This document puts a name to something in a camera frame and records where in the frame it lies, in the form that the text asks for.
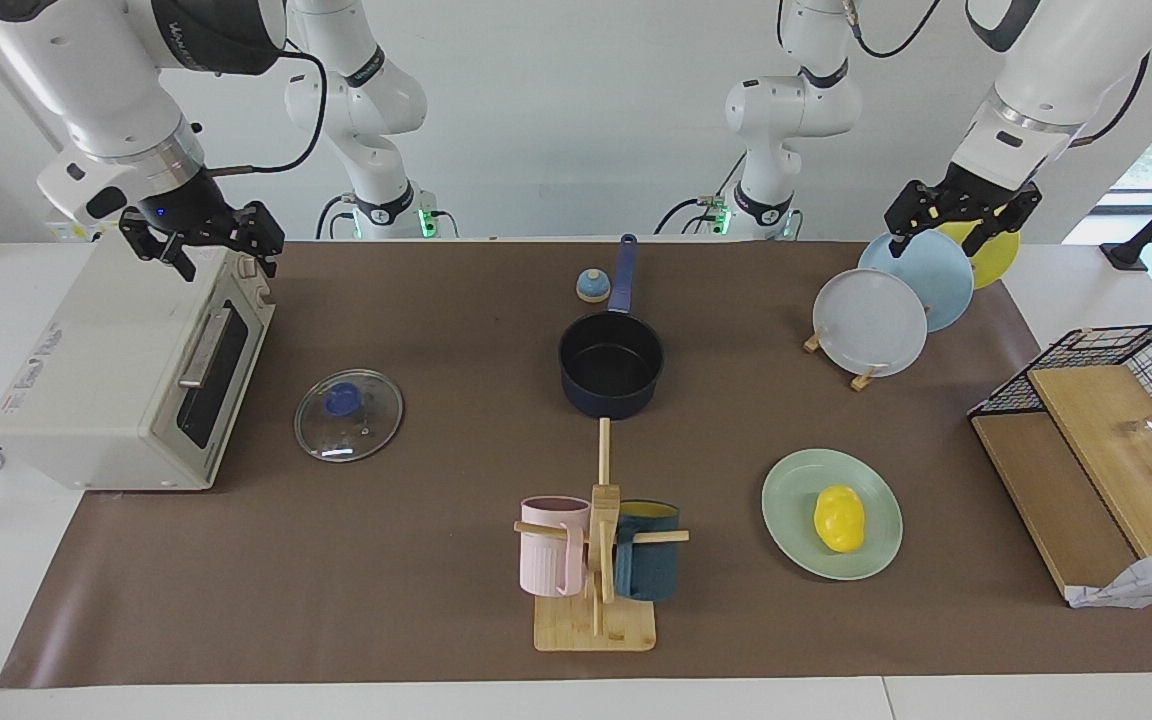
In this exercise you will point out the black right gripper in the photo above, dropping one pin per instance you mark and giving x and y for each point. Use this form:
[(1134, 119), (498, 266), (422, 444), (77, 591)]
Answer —
[(198, 215)]

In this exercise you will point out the dark teal mug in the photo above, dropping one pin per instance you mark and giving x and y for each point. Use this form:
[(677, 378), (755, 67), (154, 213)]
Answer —
[(651, 570)]

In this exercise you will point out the light blue plate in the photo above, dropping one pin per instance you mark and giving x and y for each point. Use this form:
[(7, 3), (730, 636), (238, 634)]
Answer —
[(936, 275)]

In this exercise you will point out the glass lid blue knob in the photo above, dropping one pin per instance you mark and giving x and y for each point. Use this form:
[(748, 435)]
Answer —
[(348, 415)]

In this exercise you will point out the white toaster oven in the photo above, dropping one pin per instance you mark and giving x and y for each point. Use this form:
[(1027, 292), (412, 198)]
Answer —
[(96, 380)]

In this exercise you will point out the mint green plate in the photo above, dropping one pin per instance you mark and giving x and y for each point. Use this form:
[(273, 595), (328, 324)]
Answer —
[(796, 500)]

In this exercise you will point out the dark blue saucepan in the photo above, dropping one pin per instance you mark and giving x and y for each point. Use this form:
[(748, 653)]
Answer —
[(611, 375)]

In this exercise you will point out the dark wooden cutting board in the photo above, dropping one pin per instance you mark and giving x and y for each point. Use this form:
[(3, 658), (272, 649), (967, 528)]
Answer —
[(1046, 490)]

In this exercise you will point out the yellow plate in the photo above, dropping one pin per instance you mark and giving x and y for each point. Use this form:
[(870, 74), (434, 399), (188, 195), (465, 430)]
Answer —
[(998, 262)]

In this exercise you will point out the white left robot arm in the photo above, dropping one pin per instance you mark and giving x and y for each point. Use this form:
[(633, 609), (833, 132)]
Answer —
[(1056, 70)]

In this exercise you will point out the white wall socket strip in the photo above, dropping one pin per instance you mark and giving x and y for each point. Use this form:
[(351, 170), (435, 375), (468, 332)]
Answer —
[(66, 232)]

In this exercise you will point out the pink ribbed mug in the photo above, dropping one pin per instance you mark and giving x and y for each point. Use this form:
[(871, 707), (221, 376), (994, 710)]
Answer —
[(546, 555)]

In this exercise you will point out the wooden plate rack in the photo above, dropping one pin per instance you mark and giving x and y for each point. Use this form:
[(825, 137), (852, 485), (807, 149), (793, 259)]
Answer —
[(864, 380)]

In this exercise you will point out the brown table mat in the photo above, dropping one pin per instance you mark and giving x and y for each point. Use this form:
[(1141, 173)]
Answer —
[(386, 560)]

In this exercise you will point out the grey plate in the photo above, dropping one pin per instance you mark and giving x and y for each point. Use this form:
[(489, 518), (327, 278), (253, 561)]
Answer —
[(869, 322)]

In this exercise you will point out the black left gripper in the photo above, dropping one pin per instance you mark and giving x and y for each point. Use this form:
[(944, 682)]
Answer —
[(961, 195)]

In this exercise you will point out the wooden mug tree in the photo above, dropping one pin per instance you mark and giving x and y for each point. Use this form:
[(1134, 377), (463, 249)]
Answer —
[(596, 625)]

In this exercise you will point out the light wooden cutting board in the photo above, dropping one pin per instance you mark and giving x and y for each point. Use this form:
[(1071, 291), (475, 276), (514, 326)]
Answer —
[(1106, 440)]

